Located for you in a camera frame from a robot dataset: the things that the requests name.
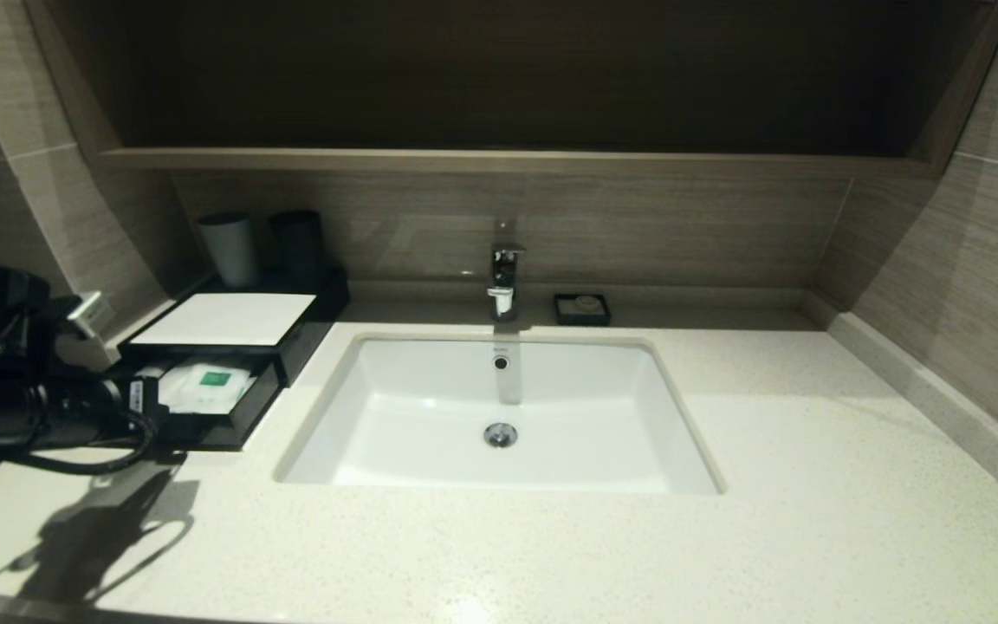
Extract white sachet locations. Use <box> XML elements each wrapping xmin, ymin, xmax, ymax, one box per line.
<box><xmin>159</xmin><ymin>361</ymin><xmax>258</xmax><ymax>416</ymax></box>

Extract black amenity tray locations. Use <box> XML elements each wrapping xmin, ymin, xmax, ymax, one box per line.
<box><xmin>131</xmin><ymin>354</ymin><xmax>285</xmax><ymax>452</ymax></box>

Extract white rectangular plate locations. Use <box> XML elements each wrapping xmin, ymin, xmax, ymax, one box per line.
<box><xmin>130</xmin><ymin>292</ymin><xmax>316</xmax><ymax>347</ymax></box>

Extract black amenity box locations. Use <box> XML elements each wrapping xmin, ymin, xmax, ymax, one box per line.
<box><xmin>118</xmin><ymin>269</ymin><xmax>351</xmax><ymax>387</ymax></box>

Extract grey plastic cup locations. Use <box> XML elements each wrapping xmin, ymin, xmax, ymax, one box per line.
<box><xmin>197</xmin><ymin>212</ymin><xmax>257</xmax><ymax>288</ymax></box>

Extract black plastic cup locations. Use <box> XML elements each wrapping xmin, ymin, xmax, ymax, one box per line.
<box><xmin>269</xmin><ymin>209</ymin><xmax>323</xmax><ymax>285</ymax></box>

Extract chrome faucet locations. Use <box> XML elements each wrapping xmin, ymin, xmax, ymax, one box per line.
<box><xmin>488</xmin><ymin>221</ymin><xmax>528</xmax><ymax>323</ymax></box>

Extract white sink basin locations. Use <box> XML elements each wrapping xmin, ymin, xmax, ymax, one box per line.
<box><xmin>274</xmin><ymin>334</ymin><xmax>725</xmax><ymax>497</ymax></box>

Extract black soap dish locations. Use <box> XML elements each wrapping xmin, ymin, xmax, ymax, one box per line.
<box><xmin>554</xmin><ymin>293</ymin><xmax>612</xmax><ymax>327</ymax></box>

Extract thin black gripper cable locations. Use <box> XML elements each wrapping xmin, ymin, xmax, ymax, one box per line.
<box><xmin>0</xmin><ymin>407</ymin><xmax>159</xmax><ymax>477</ymax></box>

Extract wooden wall shelf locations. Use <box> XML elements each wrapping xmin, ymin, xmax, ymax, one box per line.
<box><xmin>99</xmin><ymin>147</ymin><xmax>937</xmax><ymax>179</ymax></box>

